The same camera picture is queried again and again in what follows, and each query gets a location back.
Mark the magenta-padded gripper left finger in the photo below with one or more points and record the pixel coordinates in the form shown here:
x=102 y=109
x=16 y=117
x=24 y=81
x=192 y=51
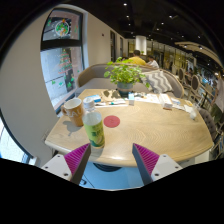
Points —
x=75 y=160

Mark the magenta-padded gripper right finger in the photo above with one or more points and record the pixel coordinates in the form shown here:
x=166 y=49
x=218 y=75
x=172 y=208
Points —
x=148 y=160

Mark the clear green-label drink bottle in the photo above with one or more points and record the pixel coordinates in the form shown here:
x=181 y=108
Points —
x=94 y=128

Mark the brown paper-look mug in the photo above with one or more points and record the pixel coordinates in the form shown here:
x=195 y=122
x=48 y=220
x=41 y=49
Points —
x=74 y=111

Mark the flat round red coaster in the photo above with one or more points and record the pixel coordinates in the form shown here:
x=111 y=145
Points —
x=111 y=121

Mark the long white box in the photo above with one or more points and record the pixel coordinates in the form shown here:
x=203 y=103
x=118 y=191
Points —
x=166 y=101

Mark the printed white leaflet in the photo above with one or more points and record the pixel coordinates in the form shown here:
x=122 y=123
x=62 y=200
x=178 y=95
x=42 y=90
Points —
x=150 y=98

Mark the small light blue box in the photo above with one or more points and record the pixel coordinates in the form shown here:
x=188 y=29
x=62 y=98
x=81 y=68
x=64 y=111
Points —
x=131 y=99

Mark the flat blue box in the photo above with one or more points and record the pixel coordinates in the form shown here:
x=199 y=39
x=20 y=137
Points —
x=95 y=98

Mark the blue white card pack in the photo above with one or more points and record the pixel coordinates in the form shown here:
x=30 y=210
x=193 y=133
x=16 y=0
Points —
x=176 y=101

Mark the clear plastic cup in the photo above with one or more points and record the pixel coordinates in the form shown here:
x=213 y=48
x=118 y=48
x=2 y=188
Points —
x=193 y=112

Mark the white pen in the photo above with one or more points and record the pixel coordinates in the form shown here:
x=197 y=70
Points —
x=111 y=104

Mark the grey tufted armchair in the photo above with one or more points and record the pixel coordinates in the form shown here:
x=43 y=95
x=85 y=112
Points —
x=208 y=125

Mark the grey chevron cushion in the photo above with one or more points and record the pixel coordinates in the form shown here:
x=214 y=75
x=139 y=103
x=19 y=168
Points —
x=158 y=81

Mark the grey curved sofa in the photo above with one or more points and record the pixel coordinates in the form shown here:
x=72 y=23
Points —
x=93 y=78

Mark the group of wooden chairs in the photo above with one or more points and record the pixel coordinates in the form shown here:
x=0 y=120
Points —
x=195 y=85

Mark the green potted plant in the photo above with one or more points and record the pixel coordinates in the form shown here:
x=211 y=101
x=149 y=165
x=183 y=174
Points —
x=124 y=75

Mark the person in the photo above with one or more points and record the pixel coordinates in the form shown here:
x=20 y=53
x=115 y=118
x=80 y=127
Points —
x=137 y=60
x=153 y=62

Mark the white round pillar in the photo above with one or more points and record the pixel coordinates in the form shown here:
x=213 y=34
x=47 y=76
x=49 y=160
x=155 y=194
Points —
x=140 y=45

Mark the group of ceiling lights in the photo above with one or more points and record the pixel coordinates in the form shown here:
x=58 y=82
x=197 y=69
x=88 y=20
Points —
x=166 y=23

